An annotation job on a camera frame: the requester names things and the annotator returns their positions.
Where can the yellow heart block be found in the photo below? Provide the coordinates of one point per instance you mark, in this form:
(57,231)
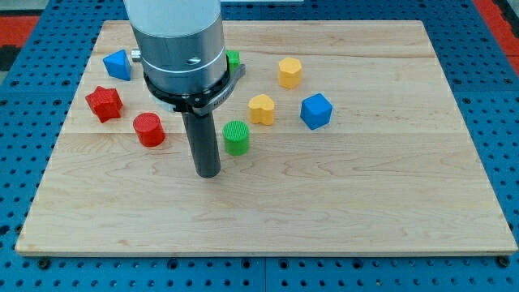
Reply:
(261,110)

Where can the yellow hexagonal block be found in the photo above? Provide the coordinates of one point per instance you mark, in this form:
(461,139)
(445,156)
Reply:
(289,73)

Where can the red cylinder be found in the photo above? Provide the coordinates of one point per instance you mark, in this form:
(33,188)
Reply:
(149,130)

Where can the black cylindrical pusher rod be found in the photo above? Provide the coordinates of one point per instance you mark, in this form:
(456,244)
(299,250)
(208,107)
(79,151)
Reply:
(202,138)

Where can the blue cube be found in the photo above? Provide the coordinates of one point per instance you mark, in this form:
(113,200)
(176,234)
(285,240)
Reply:
(316,111)

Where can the blue triangular prism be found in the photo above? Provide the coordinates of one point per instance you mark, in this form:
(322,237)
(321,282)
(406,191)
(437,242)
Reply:
(117,65)

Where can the green cylinder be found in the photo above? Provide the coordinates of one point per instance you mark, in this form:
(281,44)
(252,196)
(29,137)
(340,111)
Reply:
(236,137)

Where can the light wooden board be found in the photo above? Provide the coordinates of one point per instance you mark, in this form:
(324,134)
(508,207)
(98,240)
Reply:
(394,172)

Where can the red star block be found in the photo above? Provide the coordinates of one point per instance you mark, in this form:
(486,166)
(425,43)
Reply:
(105,103)

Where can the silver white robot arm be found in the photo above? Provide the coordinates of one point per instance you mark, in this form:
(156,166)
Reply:
(182,50)

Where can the green block behind arm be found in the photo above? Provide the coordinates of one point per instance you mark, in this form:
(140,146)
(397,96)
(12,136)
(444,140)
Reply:
(233,58)

